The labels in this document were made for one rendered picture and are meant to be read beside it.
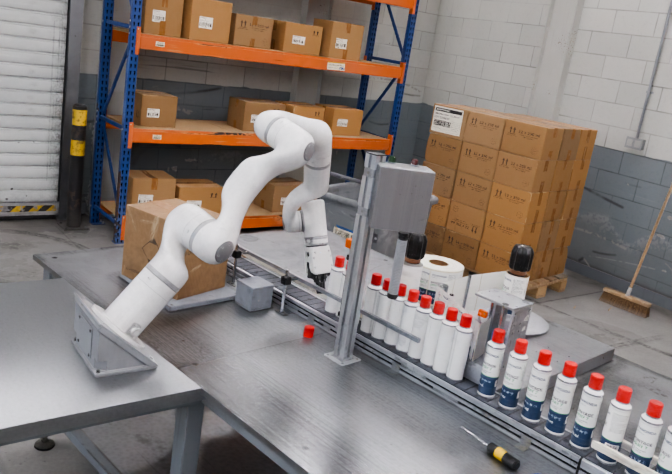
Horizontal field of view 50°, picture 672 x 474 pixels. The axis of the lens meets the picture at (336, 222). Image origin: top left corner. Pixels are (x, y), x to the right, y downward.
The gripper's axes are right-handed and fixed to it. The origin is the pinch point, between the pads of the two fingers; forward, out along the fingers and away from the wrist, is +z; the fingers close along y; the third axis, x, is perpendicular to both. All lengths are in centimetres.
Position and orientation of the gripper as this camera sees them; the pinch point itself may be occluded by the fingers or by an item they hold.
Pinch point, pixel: (320, 287)
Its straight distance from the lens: 257.3
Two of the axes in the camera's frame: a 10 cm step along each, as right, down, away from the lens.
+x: -6.9, 0.6, 7.2
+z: 0.9, 10.0, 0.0
